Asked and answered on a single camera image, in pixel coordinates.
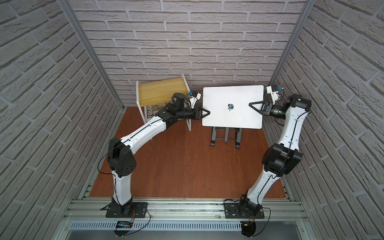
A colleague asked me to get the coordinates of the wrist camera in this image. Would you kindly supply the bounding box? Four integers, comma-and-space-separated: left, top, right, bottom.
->
266, 85, 284, 105
188, 91, 202, 109

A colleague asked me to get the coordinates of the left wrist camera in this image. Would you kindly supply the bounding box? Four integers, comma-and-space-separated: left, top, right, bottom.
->
188, 91, 202, 109

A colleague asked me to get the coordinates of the controller board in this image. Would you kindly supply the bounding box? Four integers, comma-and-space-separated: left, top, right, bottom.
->
241, 221, 257, 238
116, 221, 134, 230

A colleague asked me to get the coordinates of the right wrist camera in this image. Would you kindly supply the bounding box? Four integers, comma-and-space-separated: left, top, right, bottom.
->
266, 85, 284, 105

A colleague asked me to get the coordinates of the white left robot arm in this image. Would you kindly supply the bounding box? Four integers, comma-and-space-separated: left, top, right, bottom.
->
108, 92, 210, 217

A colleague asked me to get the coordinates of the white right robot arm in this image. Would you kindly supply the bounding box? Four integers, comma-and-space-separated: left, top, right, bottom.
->
238, 94, 312, 218

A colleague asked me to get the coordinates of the aluminium frame rail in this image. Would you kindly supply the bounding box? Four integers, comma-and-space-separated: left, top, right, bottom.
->
63, 198, 308, 222

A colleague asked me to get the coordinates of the black laptop stand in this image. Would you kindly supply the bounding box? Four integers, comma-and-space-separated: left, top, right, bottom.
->
210, 127, 243, 149

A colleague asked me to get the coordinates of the silver laptop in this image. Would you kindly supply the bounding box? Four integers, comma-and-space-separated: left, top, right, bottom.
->
202, 85, 264, 129

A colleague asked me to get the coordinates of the white side table wooden top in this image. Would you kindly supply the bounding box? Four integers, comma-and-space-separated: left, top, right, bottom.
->
136, 74, 191, 124

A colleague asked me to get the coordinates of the Folio magazine book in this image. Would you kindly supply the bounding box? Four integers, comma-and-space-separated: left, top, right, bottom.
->
144, 104, 166, 122

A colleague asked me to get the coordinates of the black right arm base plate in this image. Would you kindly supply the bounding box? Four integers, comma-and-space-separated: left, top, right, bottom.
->
224, 202, 265, 219

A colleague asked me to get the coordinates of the left controller board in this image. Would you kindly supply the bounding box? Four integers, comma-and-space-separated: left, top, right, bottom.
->
116, 221, 134, 230

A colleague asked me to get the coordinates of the right controller board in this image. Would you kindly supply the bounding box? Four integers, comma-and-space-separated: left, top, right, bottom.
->
241, 221, 257, 238

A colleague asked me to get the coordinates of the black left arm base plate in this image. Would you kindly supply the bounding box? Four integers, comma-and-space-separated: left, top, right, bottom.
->
106, 201, 148, 219

